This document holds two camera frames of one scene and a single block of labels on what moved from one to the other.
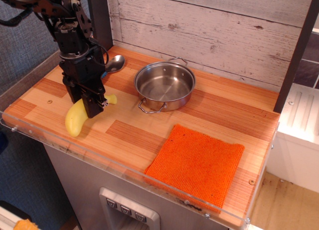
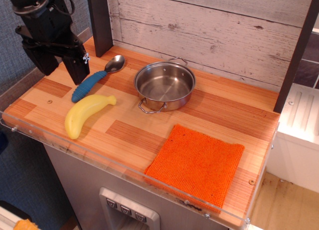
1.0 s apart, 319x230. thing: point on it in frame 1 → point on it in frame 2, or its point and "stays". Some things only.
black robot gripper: [82, 67] → [53, 30]
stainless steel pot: [168, 85] stays
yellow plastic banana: [77, 115] stays
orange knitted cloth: [199, 167] stays
